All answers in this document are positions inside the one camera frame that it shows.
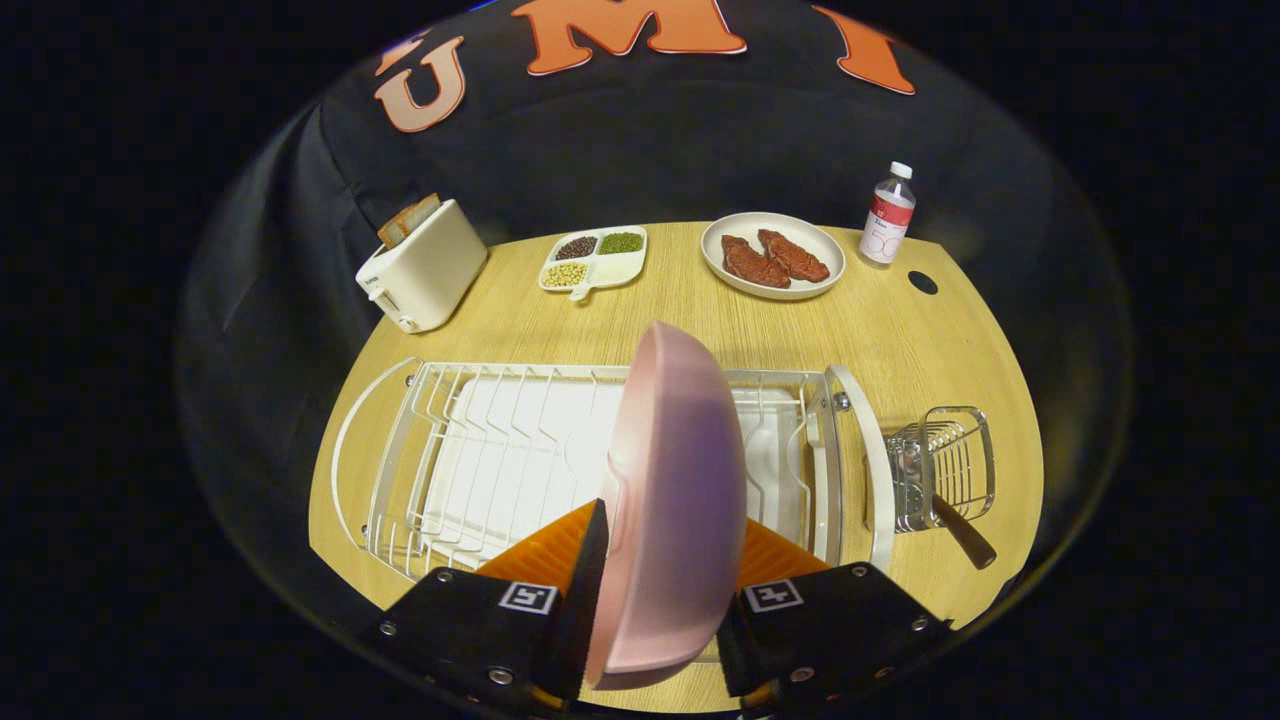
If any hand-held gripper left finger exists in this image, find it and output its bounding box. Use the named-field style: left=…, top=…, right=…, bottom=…
left=375, top=498, right=611, bottom=713

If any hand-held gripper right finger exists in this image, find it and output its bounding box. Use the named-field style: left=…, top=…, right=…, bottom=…
left=715, top=515, right=953, bottom=713

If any pink plate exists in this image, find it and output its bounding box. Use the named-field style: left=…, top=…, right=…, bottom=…
left=583, top=320, right=749, bottom=691

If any white wire dish rack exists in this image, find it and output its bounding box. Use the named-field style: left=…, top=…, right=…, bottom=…
left=330, top=355, right=897, bottom=586

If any wooden handled spoon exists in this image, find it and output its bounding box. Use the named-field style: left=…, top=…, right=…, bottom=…
left=890, top=440, right=998, bottom=571

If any metal wire basket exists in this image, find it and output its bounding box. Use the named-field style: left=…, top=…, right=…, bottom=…
left=865, top=405, right=997, bottom=534

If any white divided dish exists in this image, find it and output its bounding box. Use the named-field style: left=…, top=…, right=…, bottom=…
left=538, top=225, right=649, bottom=303

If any cream plate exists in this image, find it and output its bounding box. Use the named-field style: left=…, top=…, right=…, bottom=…
left=700, top=212, right=847, bottom=301

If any white toaster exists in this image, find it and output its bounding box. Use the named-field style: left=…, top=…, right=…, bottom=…
left=355, top=198, right=490, bottom=334

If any red meat slice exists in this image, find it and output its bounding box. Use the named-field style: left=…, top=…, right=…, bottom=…
left=721, top=235, right=792, bottom=290
left=757, top=229, right=831, bottom=284

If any red label water bottle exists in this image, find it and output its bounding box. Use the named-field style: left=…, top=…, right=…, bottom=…
left=858, top=161, right=917, bottom=269

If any brown toast slice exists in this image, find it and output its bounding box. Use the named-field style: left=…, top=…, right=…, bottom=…
left=377, top=193, right=442, bottom=250

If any black backdrop cloth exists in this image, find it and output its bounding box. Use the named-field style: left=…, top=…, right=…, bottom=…
left=180, top=0, right=1131, bottom=641

